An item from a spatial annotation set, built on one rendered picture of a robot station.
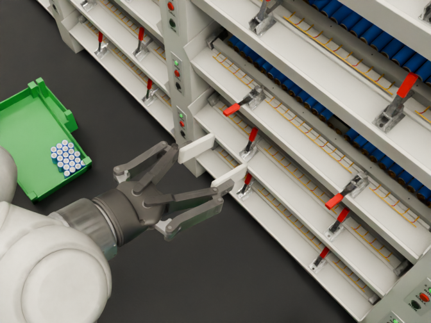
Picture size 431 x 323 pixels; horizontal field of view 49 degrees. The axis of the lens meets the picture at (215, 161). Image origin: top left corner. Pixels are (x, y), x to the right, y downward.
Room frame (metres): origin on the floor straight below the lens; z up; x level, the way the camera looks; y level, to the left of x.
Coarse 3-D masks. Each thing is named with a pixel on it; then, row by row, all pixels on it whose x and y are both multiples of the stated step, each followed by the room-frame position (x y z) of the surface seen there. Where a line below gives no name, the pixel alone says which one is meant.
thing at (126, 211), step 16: (112, 192) 0.31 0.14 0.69; (128, 192) 0.33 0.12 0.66; (144, 192) 0.33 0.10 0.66; (160, 192) 0.33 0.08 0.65; (112, 208) 0.29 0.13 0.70; (128, 208) 0.29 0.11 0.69; (144, 208) 0.30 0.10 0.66; (160, 208) 0.31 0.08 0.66; (112, 224) 0.27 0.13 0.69; (128, 224) 0.27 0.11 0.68; (144, 224) 0.28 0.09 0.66; (128, 240) 0.26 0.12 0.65
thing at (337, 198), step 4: (352, 184) 0.43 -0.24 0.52; (356, 184) 0.42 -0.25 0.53; (348, 188) 0.42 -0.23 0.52; (352, 188) 0.42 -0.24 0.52; (340, 192) 0.41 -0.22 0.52; (344, 192) 0.41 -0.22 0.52; (348, 192) 0.41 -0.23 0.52; (336, 196) 0.40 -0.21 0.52; (340, 196) 0.40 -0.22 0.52; (344, 196) 0.40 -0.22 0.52; (332, 200) 0.39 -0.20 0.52; (336, 200) 0.39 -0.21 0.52; (340, 200) 0.39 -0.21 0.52; (328, 204) 0.38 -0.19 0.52; (332, 204) 0.38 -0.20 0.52; (328, 208) 0.38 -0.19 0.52
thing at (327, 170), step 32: (224, 32) 0.80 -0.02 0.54; (192, 64) 0.75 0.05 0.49; (224, 64) 0.73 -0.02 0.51; (224, 96) 0.68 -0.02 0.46; (288, 128) 0.57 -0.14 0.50; (320, 160) 0.49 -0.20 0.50; (416, 192) 0.41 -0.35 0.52; (384, 224) 0.36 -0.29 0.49; (416, 224) 0.36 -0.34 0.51; (416, 256) 0.30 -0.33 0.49
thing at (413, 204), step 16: (224, 48) 0.75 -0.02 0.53; (240, 64) 0.71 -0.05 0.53; (256, 80) 0.67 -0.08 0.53; (288, 96) 0.62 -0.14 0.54; (304, 112) 0.58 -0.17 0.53; (320, 128) 0.54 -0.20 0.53; (336, 144) 0.50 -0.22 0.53; (336, 160) 0.48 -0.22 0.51; (352, 160) 0.48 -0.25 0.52; (368, 160) 0.47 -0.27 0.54; (384, 176) 0.43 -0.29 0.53; (400, 192) 0.40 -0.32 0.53; (416, 208) 0.37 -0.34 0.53
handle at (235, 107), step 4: (248, 96) 0.63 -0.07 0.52; (252, 96) 0.63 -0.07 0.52; (244, 100) 0.62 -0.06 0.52; (248, 100) 0.62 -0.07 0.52; (236, 104) 0.61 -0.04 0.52; (240, 104) 0.61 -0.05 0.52; (228, 108) 0.60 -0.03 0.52; (232, 108) 0.60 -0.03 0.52; (236, 108) 0.60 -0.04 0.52; (224, 112) 0.59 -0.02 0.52; (228, 112) 0.59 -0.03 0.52; (232, 112) 0.59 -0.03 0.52
